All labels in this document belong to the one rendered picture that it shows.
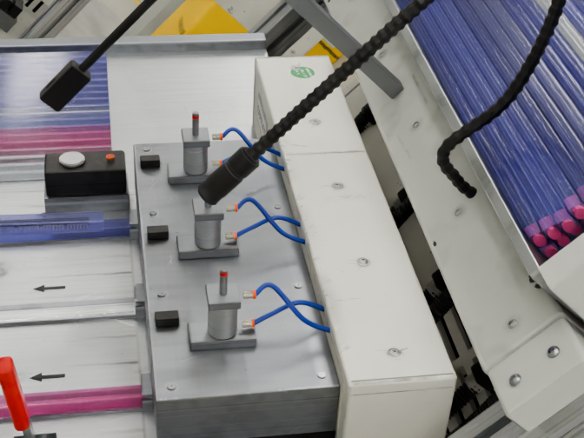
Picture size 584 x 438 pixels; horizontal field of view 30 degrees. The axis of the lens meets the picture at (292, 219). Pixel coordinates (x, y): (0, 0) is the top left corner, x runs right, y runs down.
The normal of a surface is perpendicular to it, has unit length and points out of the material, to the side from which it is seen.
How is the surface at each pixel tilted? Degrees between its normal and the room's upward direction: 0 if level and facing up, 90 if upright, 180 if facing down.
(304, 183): 44
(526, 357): 90
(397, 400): 90
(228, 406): 90
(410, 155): 90
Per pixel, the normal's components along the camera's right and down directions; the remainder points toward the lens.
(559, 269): -0.68, -0.52
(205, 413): 0.16, 0.59
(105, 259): 0.05, -0.80
